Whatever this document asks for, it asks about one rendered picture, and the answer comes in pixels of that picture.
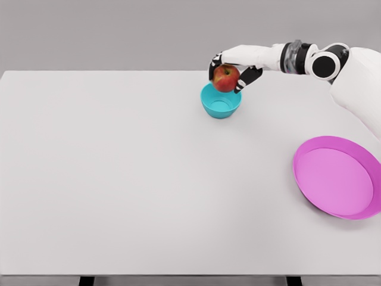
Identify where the pink plate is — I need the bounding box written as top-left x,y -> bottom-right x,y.
292,135 -> 381,220

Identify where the blue bowl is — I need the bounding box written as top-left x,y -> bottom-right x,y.
199,82 -> 243,120

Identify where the red apple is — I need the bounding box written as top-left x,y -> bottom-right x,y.
212,64 -> 241,93

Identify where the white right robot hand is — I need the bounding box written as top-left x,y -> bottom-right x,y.
208,44 -> 264,95

